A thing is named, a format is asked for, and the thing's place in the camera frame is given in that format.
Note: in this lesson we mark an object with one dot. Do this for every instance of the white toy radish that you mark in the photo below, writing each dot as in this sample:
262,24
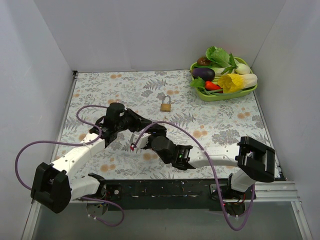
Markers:
242,69

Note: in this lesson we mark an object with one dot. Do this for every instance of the brown toy mushroom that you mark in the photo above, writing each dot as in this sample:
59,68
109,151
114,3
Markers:
203,61

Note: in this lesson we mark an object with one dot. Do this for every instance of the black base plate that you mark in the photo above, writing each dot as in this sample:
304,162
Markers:
162,194

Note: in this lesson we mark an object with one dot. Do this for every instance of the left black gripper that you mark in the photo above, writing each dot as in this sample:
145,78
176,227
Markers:
135,119

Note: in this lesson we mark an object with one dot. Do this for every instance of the brass padlock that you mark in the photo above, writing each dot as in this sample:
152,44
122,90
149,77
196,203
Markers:
166,104

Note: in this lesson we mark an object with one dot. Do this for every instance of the yellow toy cabbage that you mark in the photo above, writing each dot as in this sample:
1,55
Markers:
232,82

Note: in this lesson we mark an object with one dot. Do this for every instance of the green plastic tray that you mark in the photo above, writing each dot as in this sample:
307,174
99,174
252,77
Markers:
217,95

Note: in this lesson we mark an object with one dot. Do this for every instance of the red toy pepper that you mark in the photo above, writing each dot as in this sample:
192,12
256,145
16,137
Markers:
210,86

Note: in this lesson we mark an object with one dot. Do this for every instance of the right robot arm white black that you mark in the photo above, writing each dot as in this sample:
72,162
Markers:
255,160

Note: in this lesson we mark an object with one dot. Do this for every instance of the green toy lettuce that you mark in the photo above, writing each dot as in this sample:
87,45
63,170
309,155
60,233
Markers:
220,57

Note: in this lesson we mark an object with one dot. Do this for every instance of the purple toy eggplant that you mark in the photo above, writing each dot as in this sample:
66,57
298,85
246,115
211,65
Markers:
206,74

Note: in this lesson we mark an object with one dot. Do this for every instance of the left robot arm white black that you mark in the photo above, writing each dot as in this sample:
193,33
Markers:
53,184

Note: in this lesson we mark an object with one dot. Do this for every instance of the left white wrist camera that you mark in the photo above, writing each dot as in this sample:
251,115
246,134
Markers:
138,140

